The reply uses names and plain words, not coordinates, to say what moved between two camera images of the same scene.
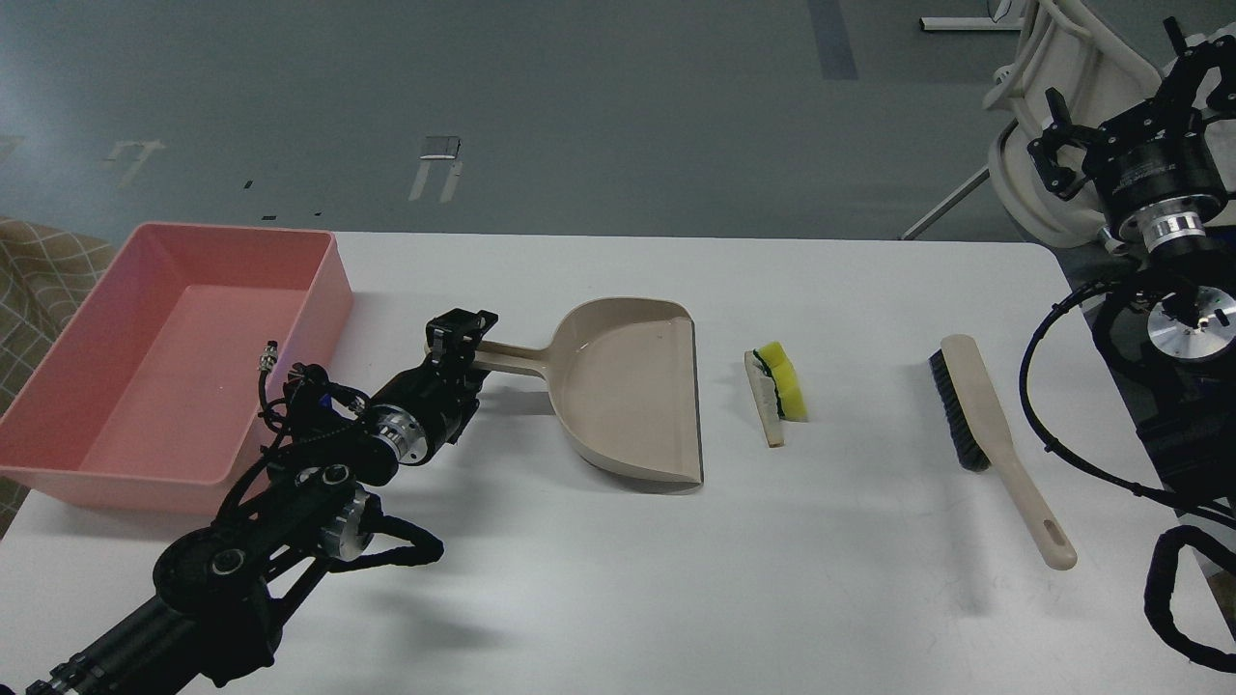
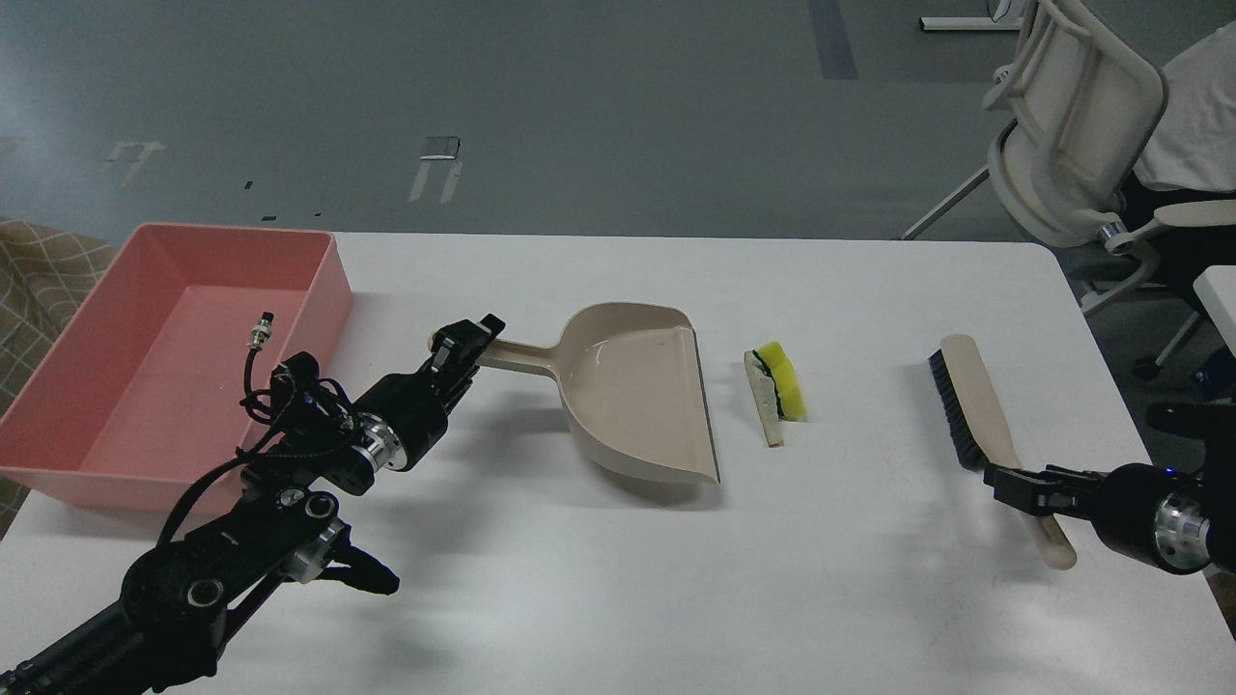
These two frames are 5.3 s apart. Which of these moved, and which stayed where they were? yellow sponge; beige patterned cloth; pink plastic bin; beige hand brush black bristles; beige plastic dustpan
Moved: beige plastic dustpan
Stayed: pink plastic bin; beige patterned cloth; yellow sponge; beige hand brush black bristles
